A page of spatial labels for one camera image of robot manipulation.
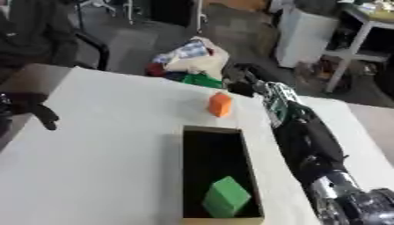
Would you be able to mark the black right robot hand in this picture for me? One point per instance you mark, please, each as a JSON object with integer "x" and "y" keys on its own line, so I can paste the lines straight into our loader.
{"x": 240, "y": 83}

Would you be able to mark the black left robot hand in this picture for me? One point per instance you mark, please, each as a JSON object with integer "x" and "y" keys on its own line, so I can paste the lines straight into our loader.
{"x": 31, "y": 105}

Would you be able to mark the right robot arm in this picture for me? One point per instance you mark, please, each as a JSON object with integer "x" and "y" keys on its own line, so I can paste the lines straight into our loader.
{"x": 313, "y": 146}

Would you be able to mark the cardboard box with dark inside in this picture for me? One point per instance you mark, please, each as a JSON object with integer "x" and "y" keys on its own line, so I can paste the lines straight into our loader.
{"x": 220, "y": 158}

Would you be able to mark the orange block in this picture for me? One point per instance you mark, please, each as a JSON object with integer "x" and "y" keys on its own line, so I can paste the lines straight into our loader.
{"x": 220, "y": 105}

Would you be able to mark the green bag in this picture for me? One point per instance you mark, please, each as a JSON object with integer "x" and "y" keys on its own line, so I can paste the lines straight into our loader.
{"x": 202, "y": 80}

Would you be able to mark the person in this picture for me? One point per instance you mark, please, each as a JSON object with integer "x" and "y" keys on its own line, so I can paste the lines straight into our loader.
{"x": 36, "y": 35}

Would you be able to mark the white cabinet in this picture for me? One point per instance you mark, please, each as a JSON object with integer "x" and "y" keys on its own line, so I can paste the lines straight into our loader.
{"x": 302, "y": 35}

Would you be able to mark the black chair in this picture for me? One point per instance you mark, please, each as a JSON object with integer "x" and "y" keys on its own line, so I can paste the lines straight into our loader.
{"x": 95, "y": 48}

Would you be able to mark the green block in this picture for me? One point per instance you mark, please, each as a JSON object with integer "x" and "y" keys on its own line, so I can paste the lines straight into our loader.
{"x": 225, "y": 197}

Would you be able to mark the white shelf table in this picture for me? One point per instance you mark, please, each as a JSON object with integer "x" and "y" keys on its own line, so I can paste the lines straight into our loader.
{"x": 359, "y": 38}

